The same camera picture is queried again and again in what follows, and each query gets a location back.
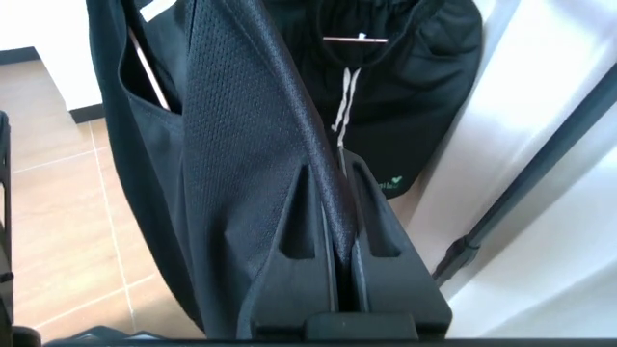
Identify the black shorts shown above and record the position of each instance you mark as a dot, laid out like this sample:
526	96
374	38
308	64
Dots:
410	96

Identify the black garment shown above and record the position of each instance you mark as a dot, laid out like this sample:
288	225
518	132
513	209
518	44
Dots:
231	144

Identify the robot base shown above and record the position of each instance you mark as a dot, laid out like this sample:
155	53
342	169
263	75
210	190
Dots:
4	217

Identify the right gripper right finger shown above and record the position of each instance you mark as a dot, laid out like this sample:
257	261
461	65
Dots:
400	289

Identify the pink clothes hanger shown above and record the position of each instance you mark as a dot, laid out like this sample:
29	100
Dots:
354	40
149	72

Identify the black clothes rack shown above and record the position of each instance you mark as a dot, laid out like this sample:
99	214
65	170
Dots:
530	178

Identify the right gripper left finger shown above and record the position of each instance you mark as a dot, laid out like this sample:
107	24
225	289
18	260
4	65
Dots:
289	289

